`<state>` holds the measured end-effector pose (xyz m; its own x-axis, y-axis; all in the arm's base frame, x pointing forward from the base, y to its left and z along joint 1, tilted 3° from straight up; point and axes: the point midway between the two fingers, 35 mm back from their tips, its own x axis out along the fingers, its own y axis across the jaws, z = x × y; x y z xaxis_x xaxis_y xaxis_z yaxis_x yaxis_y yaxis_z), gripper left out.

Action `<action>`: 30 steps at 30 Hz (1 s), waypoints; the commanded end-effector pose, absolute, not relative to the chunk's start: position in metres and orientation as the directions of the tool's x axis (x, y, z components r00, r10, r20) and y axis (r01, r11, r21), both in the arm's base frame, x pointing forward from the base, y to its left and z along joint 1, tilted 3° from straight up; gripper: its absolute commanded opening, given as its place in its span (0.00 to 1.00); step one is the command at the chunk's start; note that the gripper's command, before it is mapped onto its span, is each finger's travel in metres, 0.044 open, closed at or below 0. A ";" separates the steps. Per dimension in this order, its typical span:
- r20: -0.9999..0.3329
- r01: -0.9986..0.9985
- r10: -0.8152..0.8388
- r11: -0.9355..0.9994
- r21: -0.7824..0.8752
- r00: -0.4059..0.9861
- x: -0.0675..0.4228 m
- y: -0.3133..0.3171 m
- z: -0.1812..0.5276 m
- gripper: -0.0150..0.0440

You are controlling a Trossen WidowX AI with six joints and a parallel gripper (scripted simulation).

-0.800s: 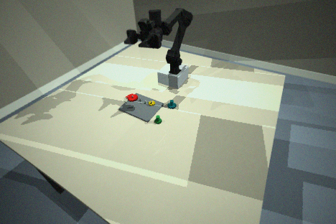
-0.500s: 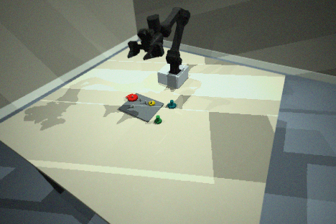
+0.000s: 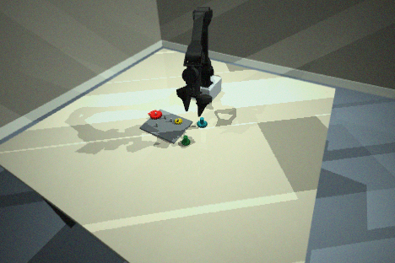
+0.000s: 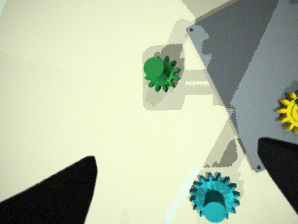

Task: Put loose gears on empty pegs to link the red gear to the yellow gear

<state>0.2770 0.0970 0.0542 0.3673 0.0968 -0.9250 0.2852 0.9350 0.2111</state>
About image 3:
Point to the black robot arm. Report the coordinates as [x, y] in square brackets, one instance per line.
[196, 59]

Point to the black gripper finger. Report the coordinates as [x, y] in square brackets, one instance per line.
[200, 108]
[186, 101]

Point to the red gear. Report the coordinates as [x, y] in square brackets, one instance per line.
[155, 116]

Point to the teal gear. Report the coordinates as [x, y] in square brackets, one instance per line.
[202, 123]

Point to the green gear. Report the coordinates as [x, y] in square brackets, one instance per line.
[185, 140]

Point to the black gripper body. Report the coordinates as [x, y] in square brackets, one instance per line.
[200, 98]

